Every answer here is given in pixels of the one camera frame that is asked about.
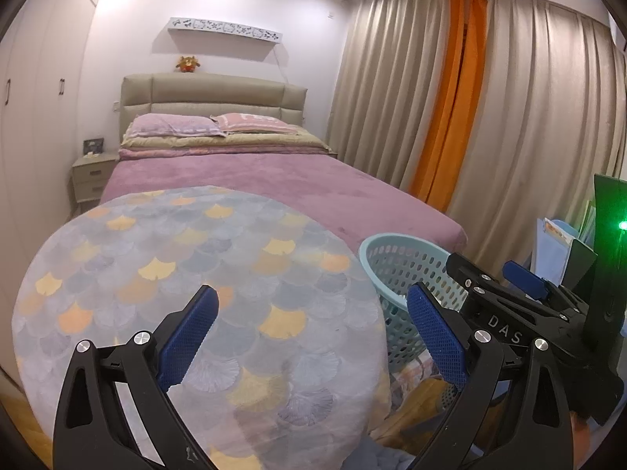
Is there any beige curtain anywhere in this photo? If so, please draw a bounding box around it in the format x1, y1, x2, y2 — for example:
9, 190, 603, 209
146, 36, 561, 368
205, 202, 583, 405
443, 0, 627, 276
326, 0, 452, 197

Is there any light blue plastic basket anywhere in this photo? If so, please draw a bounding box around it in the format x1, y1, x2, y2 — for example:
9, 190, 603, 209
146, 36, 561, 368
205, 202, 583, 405
359, 234, 472, 369

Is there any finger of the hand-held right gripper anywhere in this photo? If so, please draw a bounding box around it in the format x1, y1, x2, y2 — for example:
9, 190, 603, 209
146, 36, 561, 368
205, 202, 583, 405
504, 261, 589, 319
446, 252, 542, 349

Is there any round table with patterned cloth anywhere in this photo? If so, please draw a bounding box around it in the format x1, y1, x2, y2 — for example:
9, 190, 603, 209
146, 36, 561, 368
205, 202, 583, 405
11, 185, 393, 470

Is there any pink pillow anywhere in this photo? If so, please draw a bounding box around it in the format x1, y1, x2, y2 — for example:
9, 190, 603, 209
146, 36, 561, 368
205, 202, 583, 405
210, 112, 305, 136

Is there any white wall shelf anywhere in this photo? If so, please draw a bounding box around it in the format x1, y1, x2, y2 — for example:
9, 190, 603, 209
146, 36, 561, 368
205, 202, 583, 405
167, 16, 285, 45

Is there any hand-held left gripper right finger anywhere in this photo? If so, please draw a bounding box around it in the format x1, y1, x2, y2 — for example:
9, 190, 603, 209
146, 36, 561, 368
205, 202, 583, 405
406, 281, 575, 470

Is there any orange curtain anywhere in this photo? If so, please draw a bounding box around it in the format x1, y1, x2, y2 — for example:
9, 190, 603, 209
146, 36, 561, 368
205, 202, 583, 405
409, 0, 491, 212

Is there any bed with purple cover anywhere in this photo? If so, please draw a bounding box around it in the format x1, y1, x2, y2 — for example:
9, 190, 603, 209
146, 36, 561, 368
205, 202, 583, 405
100, 149, 469, 268

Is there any purple pillow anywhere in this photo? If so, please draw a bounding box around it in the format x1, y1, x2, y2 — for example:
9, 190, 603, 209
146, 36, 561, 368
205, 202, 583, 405
125, 113, 226, 139

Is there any beige nightstand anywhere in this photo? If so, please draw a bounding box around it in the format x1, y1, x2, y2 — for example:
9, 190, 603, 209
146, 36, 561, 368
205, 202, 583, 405
72, 151, 121, 207

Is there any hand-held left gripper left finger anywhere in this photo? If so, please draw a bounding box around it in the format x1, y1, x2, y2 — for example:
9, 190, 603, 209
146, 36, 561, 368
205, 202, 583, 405
51, 284, 220, 470

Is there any stack of upright books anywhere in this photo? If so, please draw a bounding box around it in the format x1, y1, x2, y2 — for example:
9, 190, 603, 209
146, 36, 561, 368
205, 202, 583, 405
544, 200, 599, 246

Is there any beige padded headboard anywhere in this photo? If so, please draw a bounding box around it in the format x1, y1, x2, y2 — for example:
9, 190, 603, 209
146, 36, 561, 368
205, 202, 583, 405
120, 72, 308, 148

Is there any white wardrobe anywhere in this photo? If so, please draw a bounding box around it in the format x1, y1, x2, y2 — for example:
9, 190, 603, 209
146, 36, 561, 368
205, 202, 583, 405
0, 0, 116, 307

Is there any folded beige blanket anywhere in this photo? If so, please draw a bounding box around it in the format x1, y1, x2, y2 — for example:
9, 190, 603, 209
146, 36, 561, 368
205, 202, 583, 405
119, 130, 340, 160

